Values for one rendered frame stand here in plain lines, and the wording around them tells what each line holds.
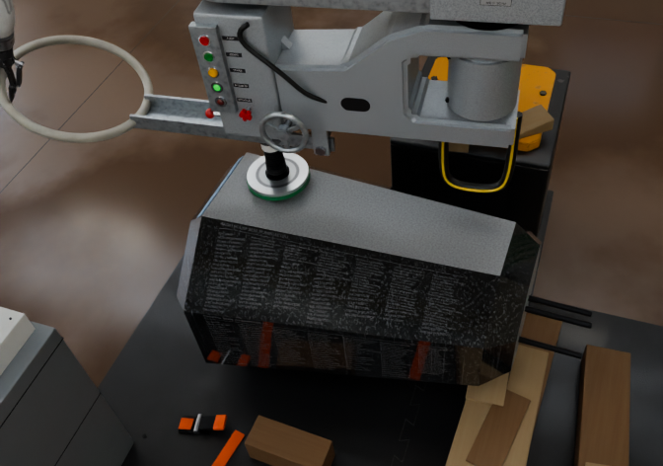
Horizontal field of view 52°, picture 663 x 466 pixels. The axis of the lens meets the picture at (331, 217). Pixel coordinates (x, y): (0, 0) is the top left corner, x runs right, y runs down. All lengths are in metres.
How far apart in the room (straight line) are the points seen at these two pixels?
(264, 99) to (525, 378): 1.34
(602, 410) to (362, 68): 1.53
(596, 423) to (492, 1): 1.59
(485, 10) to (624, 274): 1.83
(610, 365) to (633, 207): 0.99
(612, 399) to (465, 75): 1.40
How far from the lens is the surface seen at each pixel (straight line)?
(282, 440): 2.56
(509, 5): 1.64
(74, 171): 4.04
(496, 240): 2.14
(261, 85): 1.94
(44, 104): 4.66
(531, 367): 2.57
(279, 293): 2.21
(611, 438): 2.63
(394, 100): 1.86
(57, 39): 2.58
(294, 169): 2.31
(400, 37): 1.75
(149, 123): 2.29
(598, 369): 2.76
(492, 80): 1.79
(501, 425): 2.43
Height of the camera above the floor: 2.43
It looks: 47 degrees down
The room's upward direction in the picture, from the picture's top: 8 degrees counter-clockwise
